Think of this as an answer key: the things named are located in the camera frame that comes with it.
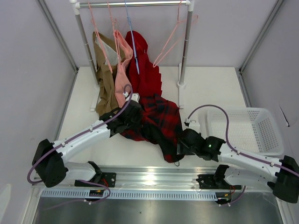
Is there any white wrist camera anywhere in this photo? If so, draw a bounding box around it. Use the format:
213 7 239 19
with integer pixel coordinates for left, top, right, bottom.
184 118 200 133
123 92 140 103

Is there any empty pink hanger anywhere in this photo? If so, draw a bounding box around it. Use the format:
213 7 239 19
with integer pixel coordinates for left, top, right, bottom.
152 0 199 68

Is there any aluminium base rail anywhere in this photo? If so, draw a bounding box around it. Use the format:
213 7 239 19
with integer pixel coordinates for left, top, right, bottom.
32 166 276 192

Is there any slotted white cable duct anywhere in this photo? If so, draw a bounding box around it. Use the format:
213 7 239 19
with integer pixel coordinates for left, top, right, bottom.
42 189 217 201

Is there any purple cable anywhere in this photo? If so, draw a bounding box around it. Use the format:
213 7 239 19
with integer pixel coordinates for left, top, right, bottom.
27 84 134 205
186 105 299 178

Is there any blue hanger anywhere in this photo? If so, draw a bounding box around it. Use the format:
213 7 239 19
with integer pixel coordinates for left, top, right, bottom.
124 0 140 75

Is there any metal clothes rack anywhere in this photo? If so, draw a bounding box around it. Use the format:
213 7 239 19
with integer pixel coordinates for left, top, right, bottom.
70 0 195 109

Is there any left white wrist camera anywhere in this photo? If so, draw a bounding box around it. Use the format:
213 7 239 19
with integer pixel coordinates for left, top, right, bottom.
123 92 140 103

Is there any black mounting plate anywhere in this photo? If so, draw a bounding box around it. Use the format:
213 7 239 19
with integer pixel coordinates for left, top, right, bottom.
196 174 242 190
74 173 117 188

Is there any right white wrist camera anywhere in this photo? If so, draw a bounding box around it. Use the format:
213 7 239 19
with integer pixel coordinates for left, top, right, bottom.
184 118 200 133

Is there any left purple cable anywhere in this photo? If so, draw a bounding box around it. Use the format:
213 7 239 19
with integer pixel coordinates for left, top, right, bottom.
27 84 134 205

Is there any red hanging garment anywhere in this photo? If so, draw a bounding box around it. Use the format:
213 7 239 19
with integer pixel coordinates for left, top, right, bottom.
125 31 162 97

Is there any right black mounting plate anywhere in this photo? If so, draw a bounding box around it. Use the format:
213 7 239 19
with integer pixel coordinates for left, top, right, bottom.
196 174 242 190

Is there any pink hanger far left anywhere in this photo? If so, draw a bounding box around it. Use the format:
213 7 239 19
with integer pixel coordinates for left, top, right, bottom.
87 2 113 73

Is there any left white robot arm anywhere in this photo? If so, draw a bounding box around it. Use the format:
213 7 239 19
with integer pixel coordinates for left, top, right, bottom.
32 100 142 188

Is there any red plaid skirt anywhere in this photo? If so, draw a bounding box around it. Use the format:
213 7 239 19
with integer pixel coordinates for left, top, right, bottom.
121 94 184 163

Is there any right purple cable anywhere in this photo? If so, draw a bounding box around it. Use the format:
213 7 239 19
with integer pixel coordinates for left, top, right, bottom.
186 105 299 178

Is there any pink hanging garment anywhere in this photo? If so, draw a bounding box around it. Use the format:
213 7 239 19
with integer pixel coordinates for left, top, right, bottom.
114 30 133 108

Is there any white plastic basket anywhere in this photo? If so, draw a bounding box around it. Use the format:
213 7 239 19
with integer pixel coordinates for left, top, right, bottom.
206 107 285 156

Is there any tan hanging garment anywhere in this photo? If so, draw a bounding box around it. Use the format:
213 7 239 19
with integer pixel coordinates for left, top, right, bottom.
93 33 118 116

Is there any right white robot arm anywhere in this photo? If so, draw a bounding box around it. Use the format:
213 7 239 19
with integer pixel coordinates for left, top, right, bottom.
178 129 299 203

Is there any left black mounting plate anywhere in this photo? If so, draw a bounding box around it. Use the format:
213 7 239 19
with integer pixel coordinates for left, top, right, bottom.
74 173 117 188

